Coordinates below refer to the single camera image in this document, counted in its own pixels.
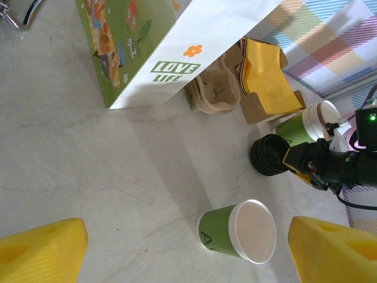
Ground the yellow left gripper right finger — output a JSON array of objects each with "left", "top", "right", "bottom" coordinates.
[{"left": 287, "top": 216, "right": 377, "bottom": 283}]

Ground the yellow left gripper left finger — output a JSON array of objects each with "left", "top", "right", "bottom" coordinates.
[{"left": 0, "top": 217, "right": 89, "bottom": 283}]

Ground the green paper coffee cup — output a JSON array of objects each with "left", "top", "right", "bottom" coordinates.
[{"left": 196, "top": 199, "right": 277, "bottom": 265}]

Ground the yellow paper napkin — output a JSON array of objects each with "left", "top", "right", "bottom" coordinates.
[{"left": 243, "top": 37, "right": 306, "bottom": 114}]

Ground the white green printed paper bag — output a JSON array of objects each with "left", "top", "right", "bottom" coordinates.
[{"left": 75, "top": 0, "right": 283, "bottom": 110}]

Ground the white paper coffee cup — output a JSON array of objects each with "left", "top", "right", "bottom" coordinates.
[{"left": 275, "top": 100, "right": 341, "bottom": 145}]

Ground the black plastic lid stack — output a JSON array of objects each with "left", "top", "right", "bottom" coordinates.
[{"left": 250, "top": 134, "right": 292, "bottom": 177}]

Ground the brown cardboard napkin holder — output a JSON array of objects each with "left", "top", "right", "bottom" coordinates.
[{"left": 223, "top": 37, "right": 307, "bottom": 124}]

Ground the multicoloured paper napkin stack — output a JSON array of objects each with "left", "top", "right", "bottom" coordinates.
[{"left": 234, "top": 38, "right": 251, "bottom": 96}]

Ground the brown pulp cup carrier stack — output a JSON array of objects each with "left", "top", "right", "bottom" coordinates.
[{"left": 185, "top": 79, "right": 236, "bottom": 114}]

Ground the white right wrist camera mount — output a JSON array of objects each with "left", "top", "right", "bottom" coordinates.
[{"left": 323, "top": 116, "right": 356, "bottom": 153}]

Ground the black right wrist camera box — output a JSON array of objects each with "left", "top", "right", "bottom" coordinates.
[{"left": 355, "top": 107, "right": 377, "bottom": 153}]

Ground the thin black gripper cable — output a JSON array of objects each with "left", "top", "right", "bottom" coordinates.
[{"left": 335, "top": 191, "right": 377, "bottom": 212}]

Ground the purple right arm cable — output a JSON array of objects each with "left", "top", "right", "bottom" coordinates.
[{"left": 362, "top": 85, "right": 377, "bottom": 110}]

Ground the chrome metal handle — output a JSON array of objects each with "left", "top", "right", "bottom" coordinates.
[{"left": 0, "top": 0, "right": 45, "bottom": 30}]

